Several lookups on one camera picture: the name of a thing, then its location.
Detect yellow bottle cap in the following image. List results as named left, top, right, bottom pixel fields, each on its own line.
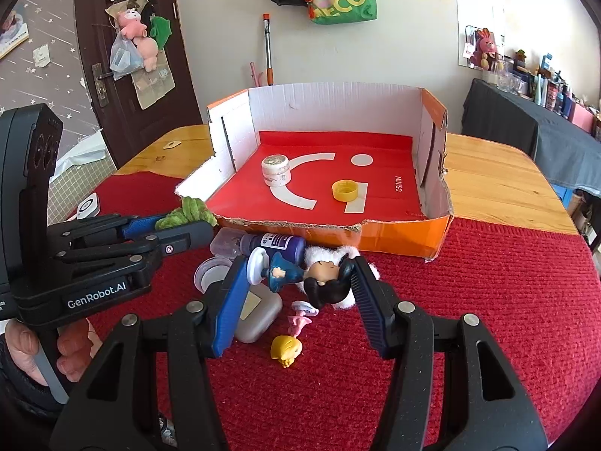
left=331, top=179, right=359, bottom=203

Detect green fuzzy scrunchie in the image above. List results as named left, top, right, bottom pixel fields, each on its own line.
left=155, top=197, right=217, bottom=231

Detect white fluffy star hair clip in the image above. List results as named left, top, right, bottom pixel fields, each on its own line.
left=304, top=245, right=380, bottom=310

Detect purple glitter bottle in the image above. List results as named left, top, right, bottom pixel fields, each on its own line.
left=239, top=233, right=306, bottom=265

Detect small pink figurine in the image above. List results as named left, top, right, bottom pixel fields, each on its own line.
left=288, top=300, right=319, bottom=338

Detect pink plush toys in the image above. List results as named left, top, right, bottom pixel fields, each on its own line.
left=116, top=9, right=159, bottom=72

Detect clear round lid container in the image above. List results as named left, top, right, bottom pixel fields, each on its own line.
left=193, top=257, right=232, bottom=293

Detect yellow toy head figurine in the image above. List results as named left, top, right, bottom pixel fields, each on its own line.
left=270, top=335, right=302, bottom=369

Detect dark cloth covered side table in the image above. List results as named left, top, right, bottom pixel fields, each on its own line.
left=461, top=79, right=601, bottom=197

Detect small clear plastic box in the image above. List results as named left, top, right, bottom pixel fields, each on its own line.
left=210, top=227, right=246, bottom=259

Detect person's left hand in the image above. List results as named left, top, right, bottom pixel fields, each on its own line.
left=4, top=319, right=102, bottom=386

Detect red paper box liner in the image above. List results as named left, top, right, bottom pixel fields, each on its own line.
left=208, top=132, right=426, bottom=226

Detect orange silver mop pole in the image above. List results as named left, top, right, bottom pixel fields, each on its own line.
left=263, top=13, right=274, bottom=86

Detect pink hanger stick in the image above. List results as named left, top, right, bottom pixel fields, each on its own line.
left=249, top=62, right=264, bottom=88

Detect dark brown door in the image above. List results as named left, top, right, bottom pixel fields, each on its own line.
left=74, top=0, right=202, bottom=167

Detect orange white cardboard box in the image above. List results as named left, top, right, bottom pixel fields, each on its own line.
left=176, top=83, right=455, bottom=260

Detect white square device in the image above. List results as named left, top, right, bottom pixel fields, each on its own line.
left=76, top=192, right=100, bottom=220

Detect grey square compact case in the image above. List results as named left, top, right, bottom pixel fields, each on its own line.
left=234, top=283, right=282, bottom=344

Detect pink rabbit plush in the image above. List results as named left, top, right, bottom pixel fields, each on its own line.
left=473, top=27, right=497, bottom=70

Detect white round cream jar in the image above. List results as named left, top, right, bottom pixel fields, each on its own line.
left=261, top=154, right=291, bottom=188

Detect black-haired doll figurine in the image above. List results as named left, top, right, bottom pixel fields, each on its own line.
left=246, top=247, right=352, bottom=310

